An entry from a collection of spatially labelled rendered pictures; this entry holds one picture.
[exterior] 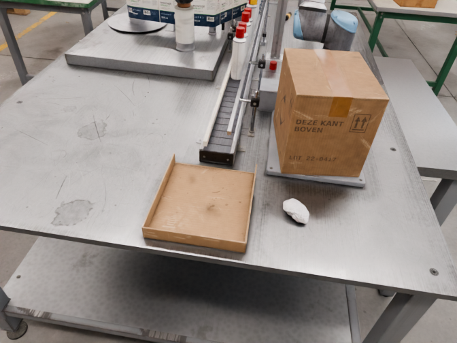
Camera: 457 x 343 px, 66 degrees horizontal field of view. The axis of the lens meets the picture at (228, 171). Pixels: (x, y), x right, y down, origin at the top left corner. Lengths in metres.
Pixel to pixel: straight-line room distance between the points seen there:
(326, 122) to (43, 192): 0.81
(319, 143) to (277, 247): 0.32
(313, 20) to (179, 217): 1.03
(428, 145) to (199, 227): 0.88
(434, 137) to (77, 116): 1.31
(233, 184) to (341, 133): 0.34
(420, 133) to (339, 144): 0.52
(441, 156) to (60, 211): 1.22
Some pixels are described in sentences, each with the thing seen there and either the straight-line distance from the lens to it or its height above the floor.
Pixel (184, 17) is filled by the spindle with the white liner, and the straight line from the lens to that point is 1.69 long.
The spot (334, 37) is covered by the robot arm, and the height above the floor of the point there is 1.02.
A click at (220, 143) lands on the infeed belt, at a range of 1.12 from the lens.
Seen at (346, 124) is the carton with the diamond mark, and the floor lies 1.04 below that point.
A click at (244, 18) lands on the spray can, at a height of 1.07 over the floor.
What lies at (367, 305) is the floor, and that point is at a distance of 1.92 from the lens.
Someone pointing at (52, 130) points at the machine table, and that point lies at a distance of 1.37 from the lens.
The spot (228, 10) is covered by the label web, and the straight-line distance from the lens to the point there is 2.01.
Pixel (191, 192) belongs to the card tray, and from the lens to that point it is 1.03.
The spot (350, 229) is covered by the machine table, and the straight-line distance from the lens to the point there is 1.02.
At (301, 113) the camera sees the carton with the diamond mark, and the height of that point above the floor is 1.06.
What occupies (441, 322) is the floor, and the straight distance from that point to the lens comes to 2.04.
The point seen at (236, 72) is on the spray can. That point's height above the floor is 0.92.
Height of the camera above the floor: 1.56
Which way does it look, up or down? 41 degrees down
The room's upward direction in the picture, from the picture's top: 4 degrees clockwise
